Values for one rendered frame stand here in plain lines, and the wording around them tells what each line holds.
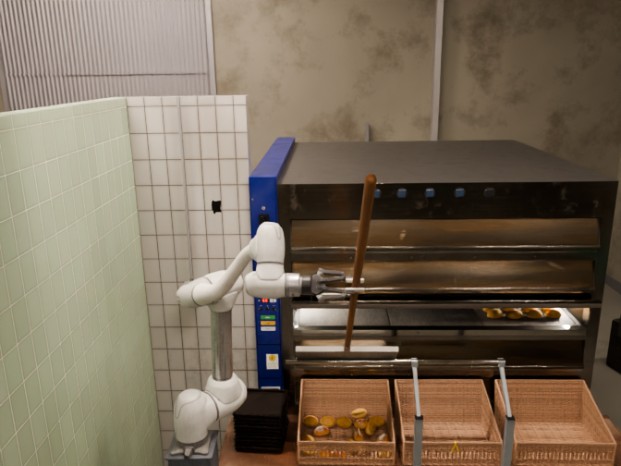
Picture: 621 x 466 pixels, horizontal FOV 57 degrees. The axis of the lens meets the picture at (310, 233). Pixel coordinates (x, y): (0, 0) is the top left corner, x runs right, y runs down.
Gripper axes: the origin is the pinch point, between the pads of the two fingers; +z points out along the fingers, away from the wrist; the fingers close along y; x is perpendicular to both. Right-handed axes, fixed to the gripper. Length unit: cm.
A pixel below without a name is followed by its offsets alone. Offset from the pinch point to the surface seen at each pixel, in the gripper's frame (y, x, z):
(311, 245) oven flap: -62, -106, -19
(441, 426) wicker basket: 32, -171, 61
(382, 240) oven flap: -65, -104, 22
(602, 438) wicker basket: 40, -148, 149
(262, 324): -23, -139, -49
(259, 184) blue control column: -89, -81, -49
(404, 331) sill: -21, -144, 38
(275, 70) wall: -384, -328, -69
